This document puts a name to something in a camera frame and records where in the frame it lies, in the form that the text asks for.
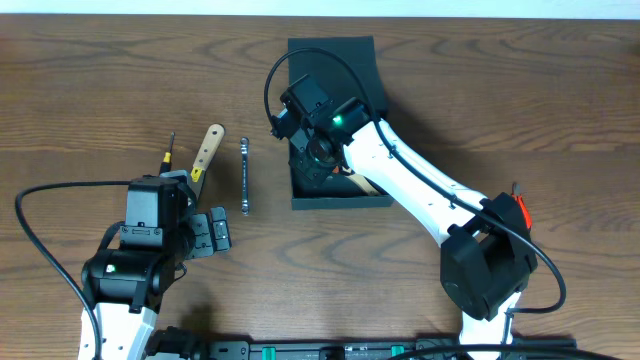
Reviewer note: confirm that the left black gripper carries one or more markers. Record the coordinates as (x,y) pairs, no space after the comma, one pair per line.
(201,235)

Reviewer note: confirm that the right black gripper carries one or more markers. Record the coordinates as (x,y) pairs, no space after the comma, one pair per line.
(301,166)

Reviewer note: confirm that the orange scraper wooden handle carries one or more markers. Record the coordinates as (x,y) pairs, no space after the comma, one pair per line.
(360,181)

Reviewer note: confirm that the silver ratchet wrench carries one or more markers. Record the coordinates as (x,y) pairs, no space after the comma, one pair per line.
(244,148)

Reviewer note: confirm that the red handled pliers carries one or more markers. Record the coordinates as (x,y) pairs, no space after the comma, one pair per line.
(517,195)

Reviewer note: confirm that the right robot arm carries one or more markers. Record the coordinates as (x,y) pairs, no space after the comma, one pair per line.
(486,254)

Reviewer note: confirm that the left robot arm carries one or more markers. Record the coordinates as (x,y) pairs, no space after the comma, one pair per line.
(136,263)

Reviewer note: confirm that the dark green open box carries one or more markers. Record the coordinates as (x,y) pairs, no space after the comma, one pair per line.
(336,192)

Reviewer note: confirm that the black yellow screwdriver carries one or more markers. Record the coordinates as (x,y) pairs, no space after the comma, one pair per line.
(166,163)

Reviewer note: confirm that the metal putty knife wooden handle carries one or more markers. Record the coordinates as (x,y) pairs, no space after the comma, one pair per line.
(204,157)

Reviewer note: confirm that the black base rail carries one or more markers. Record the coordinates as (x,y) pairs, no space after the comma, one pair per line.
(325,350)

